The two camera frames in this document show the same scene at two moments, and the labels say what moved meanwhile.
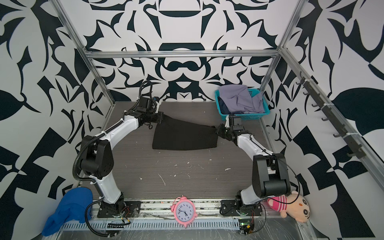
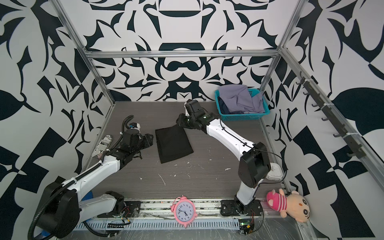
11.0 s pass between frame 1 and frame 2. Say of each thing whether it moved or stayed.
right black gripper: moved
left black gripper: moved
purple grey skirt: stayed
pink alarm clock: stayed
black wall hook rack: stayed
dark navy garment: stayed
